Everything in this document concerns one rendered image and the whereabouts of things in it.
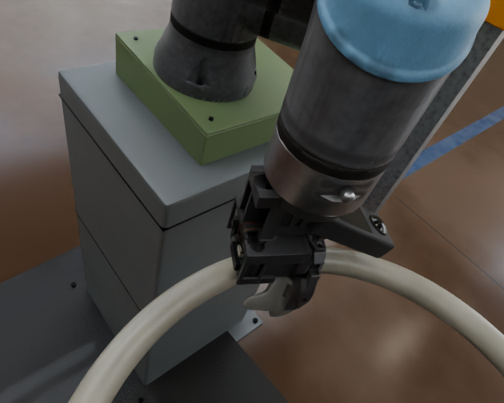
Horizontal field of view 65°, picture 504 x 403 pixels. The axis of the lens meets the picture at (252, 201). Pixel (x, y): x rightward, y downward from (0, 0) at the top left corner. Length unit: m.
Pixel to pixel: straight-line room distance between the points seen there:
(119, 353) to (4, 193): 1.50
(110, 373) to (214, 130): 0.41
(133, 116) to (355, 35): 0.59
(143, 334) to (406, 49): 0.29
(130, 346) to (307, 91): 0.25
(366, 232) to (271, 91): 0.46
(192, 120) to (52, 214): 1.14
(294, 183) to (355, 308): 1.42
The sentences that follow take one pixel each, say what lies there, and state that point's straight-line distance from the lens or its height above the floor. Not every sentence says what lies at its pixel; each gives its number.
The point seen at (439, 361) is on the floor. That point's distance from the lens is 1.77.
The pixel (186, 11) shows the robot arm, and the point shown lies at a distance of 0.67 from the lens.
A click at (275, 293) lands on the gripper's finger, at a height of 0.95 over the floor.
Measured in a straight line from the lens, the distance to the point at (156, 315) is 0.37.
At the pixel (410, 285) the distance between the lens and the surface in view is 0.47.
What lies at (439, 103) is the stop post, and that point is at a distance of 1.52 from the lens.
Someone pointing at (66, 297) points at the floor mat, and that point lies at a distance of 1.49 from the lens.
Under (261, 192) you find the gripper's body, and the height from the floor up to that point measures 1.09.
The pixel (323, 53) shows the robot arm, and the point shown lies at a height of 1.21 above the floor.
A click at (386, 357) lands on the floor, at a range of 1.65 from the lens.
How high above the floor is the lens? 1.31
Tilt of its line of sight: 45 degrees down
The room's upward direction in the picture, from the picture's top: 19 degrees clockwise
